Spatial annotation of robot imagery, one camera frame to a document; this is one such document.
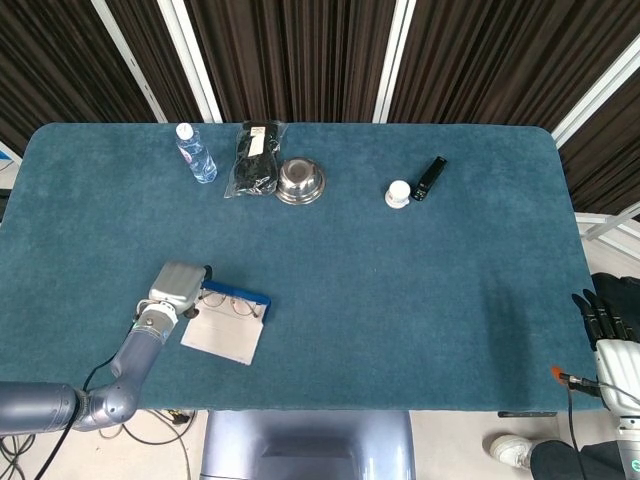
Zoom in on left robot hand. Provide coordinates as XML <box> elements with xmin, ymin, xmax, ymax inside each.
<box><xmin>148</xmin><ymin>260</ymin><xmax>214</xmax><ymax>320</ymax></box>

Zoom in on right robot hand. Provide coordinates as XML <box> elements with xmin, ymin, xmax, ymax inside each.
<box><xmin>571</xmin><ymin>288</ymin><xmax>640</xmax><ymax>414</ymax></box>

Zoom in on blue glasses case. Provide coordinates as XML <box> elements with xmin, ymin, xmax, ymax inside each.
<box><xmin>179</xmin><ymin>279</ymin><xmax>273</xmax><ymax>367</ymax></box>

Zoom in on eyeglasses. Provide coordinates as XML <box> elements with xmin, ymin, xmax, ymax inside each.
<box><xmin>199</xmin><ymin>293</ymin><xmax>261</xmax><ymax>319</ymax></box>

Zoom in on dark trouser leg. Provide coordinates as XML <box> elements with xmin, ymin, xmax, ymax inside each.
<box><xmin>529</xmin><ymin>439</ymin><xmax>624</xmax><ymax>480</ymax></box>

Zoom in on clear plastic water bottle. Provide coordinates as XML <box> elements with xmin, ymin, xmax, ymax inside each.
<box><xmin>174</xmin><ymin>122</ymin><xmax>219</xmax><ymax>185</ymax></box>

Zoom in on white sneaker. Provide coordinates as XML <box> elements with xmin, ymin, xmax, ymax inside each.
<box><xmin>488</xmin><ymin>433</ymin><xmax>534</xmax><ymax>470</ymax></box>

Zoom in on plastic bag with black cloth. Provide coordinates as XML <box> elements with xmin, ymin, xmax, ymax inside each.
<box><xmin>223</xmin><ymin>120</ymin><xmax>289</xmax><ymax>200</ymax></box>

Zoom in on stainless steel bowl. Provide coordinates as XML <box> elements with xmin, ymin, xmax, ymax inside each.
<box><xmin>274</xmin><ymin>157</ymin><xmax>327</xmax><ymax>206</ymax></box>

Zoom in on blue table cloth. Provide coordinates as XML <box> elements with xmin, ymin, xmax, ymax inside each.
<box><xmin>0</xmin><ymin>122</ymin><xmax>604</xmax><ymax>414</ymax></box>

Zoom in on white and blue board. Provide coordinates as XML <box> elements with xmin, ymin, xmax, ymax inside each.
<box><xmin>0</xmin><ymin>141</ymin><xmax>24</xmax><ymax>191</ymax></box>

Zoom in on blue-grey robot torso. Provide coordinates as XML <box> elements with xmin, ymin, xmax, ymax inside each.
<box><xmin>199</xmin><ymin>409</ymin><xmax>417</xmax><ymax>480</ymax></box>

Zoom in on small white jar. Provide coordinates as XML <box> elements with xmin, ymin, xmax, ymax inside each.
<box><xmin>384</xmin><ymin>180</ymin><xmax>413</xmax><ymax>210</ymax></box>

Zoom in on dark brown curtain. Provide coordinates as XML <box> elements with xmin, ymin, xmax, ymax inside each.
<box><xmin>0</xmin><ymin>0</ymin><xmax>640</xmax><ymax>216</ymax></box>

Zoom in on black remote device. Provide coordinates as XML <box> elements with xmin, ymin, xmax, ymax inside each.
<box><xmin>410</xmin><ymin>155</ymin><xmax>449</xmax><ymax>203</ymax></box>

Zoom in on black cable with orange plug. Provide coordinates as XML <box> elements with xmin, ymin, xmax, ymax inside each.
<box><xmin>549</xmin><ymin>365</ymin><xmax>601</xmax><ymax>480</ymax></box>

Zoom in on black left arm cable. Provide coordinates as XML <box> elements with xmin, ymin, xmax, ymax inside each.
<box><xmin>34</xmin><ymin>355</ymin><xmax>120</xmax><ymax>480</ymax></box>

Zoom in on white metal floor frame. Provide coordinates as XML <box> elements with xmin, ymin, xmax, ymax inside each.
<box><xmin>573</xmin><ymin>207</ymin><xmax>640</xmax><ymax>249</ymax></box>

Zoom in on white frame post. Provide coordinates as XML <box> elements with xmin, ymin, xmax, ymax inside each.
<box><xmin>551</xmin><ymin>34</ymin><xmax>640</xmax><ymax>150</ymax></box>
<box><xmin>156</xmin><ymin>0</ymin><xmax>224</xmax><ymax>124</ymax></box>
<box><xmin>372</xmin><ymin>0</ymin><xmax>417</xmax><ymax>124</ymax></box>
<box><xmin>91</xmin><ymin>0</ymin><xmax>169</xmax><ymax>124</ymax></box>

